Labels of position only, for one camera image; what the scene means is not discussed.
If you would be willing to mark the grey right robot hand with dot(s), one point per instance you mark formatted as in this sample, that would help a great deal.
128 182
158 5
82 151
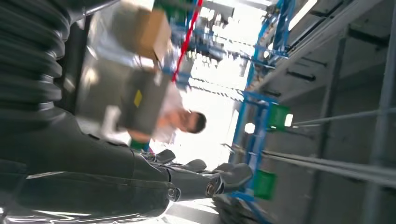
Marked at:
77 173

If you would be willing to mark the person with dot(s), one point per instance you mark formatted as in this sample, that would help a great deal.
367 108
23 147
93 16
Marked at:
191 122

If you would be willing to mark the red barrier tape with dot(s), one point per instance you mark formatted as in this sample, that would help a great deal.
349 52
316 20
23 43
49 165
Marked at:
187 40

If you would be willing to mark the green plastic bin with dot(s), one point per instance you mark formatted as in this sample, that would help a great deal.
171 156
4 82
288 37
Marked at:
264 185
278 117
173 10

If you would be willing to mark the blue storage rack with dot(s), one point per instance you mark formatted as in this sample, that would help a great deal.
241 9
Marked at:
253 98

